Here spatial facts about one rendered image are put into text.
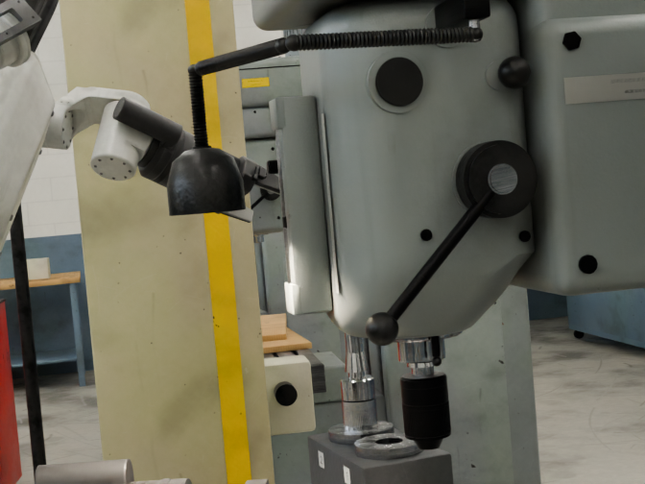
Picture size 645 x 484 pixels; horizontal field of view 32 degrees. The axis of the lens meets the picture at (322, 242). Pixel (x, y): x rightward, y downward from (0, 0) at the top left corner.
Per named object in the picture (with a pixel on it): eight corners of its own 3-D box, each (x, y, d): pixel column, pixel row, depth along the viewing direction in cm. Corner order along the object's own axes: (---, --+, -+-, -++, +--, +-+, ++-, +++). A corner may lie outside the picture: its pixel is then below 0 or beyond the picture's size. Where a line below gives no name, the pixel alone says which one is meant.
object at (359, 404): (337, 428, 156) (333, 386, 156) (365, 422, 159) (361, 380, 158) (356, 433, 152) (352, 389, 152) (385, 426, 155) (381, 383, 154)
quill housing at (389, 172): (356, 352, 102) (326, -5, 100) (311, 327, 122) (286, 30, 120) (554, 329, 106) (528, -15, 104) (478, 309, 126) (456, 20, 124)
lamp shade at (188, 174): (155, 216, 108) (150, 151, 107) (222, 210, 112) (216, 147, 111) (191, 214, 102) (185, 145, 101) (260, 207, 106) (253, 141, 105)
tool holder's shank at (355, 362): (341, 378, 155) (334, 297, 155) (359, 375, 157) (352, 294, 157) (353, 380, 153) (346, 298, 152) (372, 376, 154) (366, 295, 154)
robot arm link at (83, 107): (141, 166, 165) (50, 157, 165) (153, 117, 169) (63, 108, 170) (136, 140, 159) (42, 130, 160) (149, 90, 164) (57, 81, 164)
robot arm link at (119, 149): (148, 203, 168) (79, 171, 162) (160, 144, 173) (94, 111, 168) (186, 172, 159) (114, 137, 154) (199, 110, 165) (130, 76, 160)
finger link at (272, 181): (286, 200, 172) (252, 183, 169) (289, 182, 173) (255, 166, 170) (292, 196, 170) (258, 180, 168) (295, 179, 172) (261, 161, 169)
